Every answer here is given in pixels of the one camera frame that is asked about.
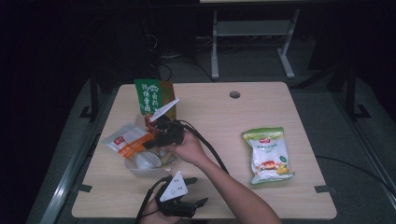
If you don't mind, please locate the white metal desk frame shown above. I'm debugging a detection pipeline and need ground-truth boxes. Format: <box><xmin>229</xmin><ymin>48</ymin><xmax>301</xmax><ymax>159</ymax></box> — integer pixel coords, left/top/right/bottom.
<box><xmin>210</xmin><ymin>8</ymin><xmax>302</xmax><ymax>80</ymax></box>

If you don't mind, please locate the thin black cable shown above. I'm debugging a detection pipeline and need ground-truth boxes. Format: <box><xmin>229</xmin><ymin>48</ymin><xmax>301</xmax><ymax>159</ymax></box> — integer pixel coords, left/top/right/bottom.
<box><xmin>316</xmin><ymin>155</ymin><xmax>396</xmax><ymax>196</ymax></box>

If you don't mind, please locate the grey metal rail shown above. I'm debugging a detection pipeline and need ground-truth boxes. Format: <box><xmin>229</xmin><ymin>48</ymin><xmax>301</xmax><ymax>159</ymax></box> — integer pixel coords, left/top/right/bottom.
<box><xmin>39</xmin><ymin>90</ymin><xmax>120</xmax><ymax>224</ymax></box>
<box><xmin>329</xmin><ymin>91</ymin><xmax>396</xmax><ymax>202</ymax></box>

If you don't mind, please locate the white and orange clear packet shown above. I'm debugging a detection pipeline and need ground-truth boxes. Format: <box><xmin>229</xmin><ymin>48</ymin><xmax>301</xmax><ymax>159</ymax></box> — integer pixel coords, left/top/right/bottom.
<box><xmin>100</xmin><ymin>122</ymin><xmax>178</xmax><ymax>171</ymax></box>

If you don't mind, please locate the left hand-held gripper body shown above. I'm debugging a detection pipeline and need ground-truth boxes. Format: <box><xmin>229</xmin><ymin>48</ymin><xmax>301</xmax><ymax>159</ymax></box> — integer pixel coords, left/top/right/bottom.
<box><xmin>155</xmin><ymin>171</ymin><xmax>197</xmax><ymax>218</ymax></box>

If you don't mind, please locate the tangle of black cables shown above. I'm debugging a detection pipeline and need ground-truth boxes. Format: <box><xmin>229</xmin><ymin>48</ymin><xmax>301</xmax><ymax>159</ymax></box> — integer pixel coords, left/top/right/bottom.
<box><xmin>145</xmin><ymin>31</ymin><xmax>216</xmax><ymax>84</ymax></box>

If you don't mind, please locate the person's left hand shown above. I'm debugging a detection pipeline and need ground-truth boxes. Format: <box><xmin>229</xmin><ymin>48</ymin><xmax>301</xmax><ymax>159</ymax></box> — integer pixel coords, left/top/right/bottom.
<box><xmin>138</xmin><ymin>198</ymin><xmax>182</xmax><ymax>224</ymax></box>

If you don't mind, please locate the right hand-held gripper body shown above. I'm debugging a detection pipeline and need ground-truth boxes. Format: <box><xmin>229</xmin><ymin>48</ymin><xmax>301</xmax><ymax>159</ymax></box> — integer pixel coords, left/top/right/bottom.
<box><xmin>149</xmin><ymin>97</ymin><xmax>187</xmax><ymax>147</ymax></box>

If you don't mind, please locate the left hand-held gripper cable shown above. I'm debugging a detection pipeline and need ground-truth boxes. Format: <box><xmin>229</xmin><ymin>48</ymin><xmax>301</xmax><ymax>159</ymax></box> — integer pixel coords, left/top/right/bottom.
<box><xmin>134</xmin><ymin>175</ymin><xmax>171</xmax><ymax>224</ymax></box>

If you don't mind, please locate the right hand-held gripper cable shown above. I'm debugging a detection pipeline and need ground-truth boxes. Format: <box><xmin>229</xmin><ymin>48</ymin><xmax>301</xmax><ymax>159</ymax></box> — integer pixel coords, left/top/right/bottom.
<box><xmin>172</xmin><ymin>119</ymin><xmax>231</xmax><ymax>175</ymax></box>

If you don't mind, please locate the green and red sauce packet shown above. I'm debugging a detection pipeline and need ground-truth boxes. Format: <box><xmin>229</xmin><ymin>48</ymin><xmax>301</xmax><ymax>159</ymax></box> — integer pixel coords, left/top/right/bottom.
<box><xmin>134</xmin><ymin>78</ymin><xmax>177</xmax><ymax>133</ymax></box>

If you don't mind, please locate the person's right hand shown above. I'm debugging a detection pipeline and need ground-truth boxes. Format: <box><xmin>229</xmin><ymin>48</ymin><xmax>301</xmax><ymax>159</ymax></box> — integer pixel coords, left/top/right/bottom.
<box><xmin>169</xmin><ymin>130</ymin><xmax>211</xmax><ymax>168</ymax></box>

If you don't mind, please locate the green and white snack packet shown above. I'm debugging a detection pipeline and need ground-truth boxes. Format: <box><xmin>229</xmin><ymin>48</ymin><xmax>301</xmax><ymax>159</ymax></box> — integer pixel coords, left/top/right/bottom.
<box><xmin>241</xmin><ymin>126</ymin><xmax>296</xmax><ymax>187</ymax></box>

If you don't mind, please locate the black metal stand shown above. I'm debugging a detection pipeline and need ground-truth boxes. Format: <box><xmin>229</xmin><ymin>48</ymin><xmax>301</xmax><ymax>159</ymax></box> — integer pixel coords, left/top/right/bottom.
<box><xmin>345</xmin><ymin>63</ymin><xmax>372</xmax><ymax>119</ymax></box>
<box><xmin>78</xmin><ymin>69</ymin><xmax>101</xmax><ymax>122</ymax></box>

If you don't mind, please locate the clear plastic container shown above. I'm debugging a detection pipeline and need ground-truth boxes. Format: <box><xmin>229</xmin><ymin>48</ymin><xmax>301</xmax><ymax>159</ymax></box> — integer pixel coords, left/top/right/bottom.
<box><xmin>124</xmin><ymin>111</ymin><xmax>180</xmax><ymax>179</ymax></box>

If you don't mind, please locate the hand-held gripper cable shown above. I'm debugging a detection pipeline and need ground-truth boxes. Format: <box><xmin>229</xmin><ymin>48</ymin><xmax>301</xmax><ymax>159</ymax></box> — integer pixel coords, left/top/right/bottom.
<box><xmin>172</xmin><ymin>119</ymin><xmax>231</xmax><ymax>175</ymax></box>
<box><xmin>134</xmin><ymin>175</ymin><xmax>171</xmax><ymax>224</ymax></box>

